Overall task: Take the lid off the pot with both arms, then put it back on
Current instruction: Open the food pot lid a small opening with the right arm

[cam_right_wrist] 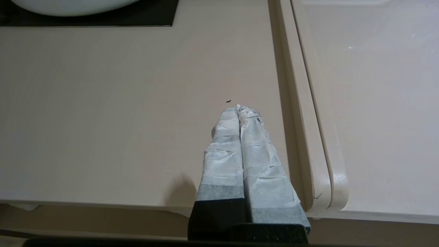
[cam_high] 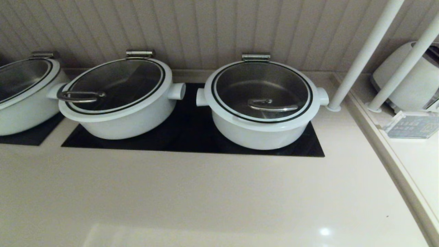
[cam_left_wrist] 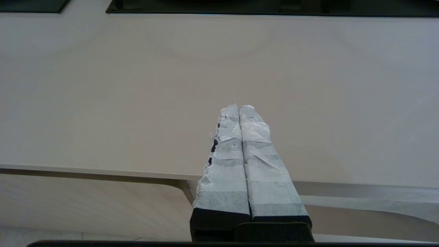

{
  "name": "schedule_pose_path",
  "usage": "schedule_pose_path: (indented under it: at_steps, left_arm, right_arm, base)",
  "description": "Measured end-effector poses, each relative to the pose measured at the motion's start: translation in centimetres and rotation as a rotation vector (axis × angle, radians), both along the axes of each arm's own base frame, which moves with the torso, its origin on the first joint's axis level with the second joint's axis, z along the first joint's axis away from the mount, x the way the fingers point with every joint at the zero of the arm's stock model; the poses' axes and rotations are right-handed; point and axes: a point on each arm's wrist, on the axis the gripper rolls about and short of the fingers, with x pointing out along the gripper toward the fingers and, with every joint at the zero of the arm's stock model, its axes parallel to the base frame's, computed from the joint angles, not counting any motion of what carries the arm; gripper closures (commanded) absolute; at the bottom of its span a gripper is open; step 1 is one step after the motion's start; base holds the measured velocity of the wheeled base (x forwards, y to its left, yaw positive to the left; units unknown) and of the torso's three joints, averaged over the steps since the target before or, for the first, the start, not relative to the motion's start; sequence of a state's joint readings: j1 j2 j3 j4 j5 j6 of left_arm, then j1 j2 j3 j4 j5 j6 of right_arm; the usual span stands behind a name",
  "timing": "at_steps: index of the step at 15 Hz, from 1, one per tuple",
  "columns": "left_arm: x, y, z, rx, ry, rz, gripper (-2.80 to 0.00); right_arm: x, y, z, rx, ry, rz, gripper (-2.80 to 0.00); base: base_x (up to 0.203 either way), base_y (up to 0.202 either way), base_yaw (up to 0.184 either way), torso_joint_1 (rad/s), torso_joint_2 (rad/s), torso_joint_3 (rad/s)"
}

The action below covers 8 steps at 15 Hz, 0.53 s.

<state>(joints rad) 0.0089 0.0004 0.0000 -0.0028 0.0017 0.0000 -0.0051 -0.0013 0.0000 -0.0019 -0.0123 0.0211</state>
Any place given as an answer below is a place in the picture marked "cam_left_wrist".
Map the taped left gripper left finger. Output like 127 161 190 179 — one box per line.
190 104 252 242

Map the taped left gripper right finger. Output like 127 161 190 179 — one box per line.
239 105 313 228

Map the long black induction cooktop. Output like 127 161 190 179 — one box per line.
105 0 439 18

